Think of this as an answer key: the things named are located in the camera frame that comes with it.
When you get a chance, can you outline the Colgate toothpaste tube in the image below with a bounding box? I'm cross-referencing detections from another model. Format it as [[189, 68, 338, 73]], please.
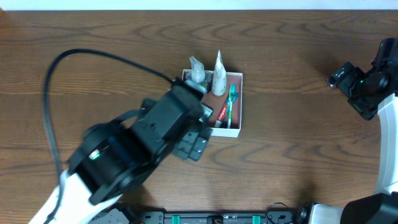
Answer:
[[215, 97, 229, 128]]

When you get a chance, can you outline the clear pump soap bottle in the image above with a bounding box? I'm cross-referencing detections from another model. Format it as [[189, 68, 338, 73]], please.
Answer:
[[185, 56, 211, 93]]

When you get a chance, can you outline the white lotion tube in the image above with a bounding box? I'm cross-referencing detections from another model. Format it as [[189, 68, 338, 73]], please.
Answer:
[[211, 50, 227, 96]]

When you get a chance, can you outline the green white toothbrush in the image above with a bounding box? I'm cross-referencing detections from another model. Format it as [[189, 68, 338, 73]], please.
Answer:
[[227, 84, 238, 129]]

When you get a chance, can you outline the green white small packet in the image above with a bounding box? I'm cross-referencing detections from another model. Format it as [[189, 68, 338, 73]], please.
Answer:
[[199, 103, 213, 123]]

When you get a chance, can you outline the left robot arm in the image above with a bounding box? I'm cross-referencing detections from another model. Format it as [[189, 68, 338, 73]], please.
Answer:
[[31, 79, 212, 223]]

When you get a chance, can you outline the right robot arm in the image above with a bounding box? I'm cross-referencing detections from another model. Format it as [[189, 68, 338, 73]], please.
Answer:
[[298, 38, 397, 223]]

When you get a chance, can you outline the white open cardboard box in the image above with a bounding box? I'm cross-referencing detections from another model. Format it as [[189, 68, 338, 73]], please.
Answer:
[[182, 69, 244, 139]]

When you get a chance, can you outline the left black cable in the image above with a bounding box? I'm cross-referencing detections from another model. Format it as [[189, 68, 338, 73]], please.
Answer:
[[42, 48, 175, 224]]

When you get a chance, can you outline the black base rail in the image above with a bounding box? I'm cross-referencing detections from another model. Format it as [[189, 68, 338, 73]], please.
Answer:
[[90, 208, 308, 224]]

